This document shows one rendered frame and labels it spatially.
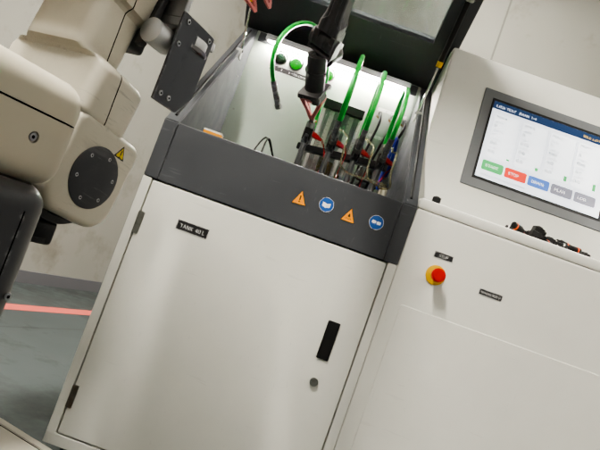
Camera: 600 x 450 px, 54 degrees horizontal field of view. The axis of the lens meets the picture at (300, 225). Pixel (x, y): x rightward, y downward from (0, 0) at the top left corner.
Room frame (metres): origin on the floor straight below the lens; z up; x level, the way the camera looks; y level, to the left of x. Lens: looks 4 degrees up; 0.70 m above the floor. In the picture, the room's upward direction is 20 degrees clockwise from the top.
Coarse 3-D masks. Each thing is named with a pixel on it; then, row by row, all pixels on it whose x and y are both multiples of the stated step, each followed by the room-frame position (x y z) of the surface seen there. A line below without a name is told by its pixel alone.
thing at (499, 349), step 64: (448, 64) 1.86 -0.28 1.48; (448, 128) 1.80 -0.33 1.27; (448, 192) 1.75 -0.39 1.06; (448, 256) 1.51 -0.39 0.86; (512, 256) 1.51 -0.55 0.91; (384, 320) 1.51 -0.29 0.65; (448, 320) 1.51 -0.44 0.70; (512, 320) 1.50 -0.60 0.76; (576, 320) 1.50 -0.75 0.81; (384, 384) 1.51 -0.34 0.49; (448, 384) 1.50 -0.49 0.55; (512, 384) 1.50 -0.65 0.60; (576, 384) 1.50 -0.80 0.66; (384, 448) 1.51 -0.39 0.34; (448, 448) 1.50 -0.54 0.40; (512, 448) 1.50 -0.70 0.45; (576, 448) 1.50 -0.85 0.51
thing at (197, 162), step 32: (192, 128) 1.52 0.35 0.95; (192, 160) 1.52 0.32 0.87; (224, 160) 1.52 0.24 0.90; (256, 160) 1.52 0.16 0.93; (192, 192) 1.53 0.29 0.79; (224, 192) 1.52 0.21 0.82; (256, 192) 1.52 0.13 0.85; (288, 192) 1.52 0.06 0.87; (320, 192) 1.52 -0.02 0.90; (352, 192) 1.51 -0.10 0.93; (288, 224) 1.52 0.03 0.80; (320, 224) 1.52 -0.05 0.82; (352, 224) 1.51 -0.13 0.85; (384, 224) 1.51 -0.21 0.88
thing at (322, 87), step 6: (306, 72) 1.62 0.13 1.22; (306, 78) 1.63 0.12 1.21; (312, 78) 1.61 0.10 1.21; (318, 78) 1.61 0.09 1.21; (324, 78) 1.62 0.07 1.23; (306, 84) 1.64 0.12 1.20; (312, 84) 1.62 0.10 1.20; (318, 84) 1.62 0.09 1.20; (324, 84) 1.64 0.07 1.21; (300, 90) 1.65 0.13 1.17; (306, 90) 1.65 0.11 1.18; (312, 90) 1.64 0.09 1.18; (318, 90) 1.64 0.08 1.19; (324, 90) 1.66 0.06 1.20; (300, 96) 1.64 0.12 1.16; (306, 96) 1.63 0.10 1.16; (312, 96) 1.63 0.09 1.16; (318, 96) 1.63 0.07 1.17
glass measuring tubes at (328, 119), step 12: (324, 108) 2.05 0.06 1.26; (336, 108) 2.02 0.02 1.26; (348, 108) 2.02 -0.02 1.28; (324, 120) 2.02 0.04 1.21; (336, 120) 2.02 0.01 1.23; (348, 120) 2.03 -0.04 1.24; (360, 120) 2.04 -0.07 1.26; (324, 132) 2.04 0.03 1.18; (348, 132) 2.04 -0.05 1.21; (312, 144) 2.05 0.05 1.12; (324, 144) 2.03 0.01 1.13; (348, 144) 2.02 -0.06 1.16; (312, 156) 2.02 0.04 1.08; (312, 168) 2.04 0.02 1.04; (336, 168) 2.04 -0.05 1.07
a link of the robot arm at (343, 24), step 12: (336, 0) 1.43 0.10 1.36; (348, 0) 1.41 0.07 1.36; (336, 12) 1.45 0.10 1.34; (348, 12) 1.47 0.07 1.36; (324, 24) 1.49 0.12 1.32; (336, 24) 1.47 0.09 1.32; (312, 36) 1.53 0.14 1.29; (324, 36) 1.52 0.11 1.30; (336, 36) 1.50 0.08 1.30; (324, 48) 1.54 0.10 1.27
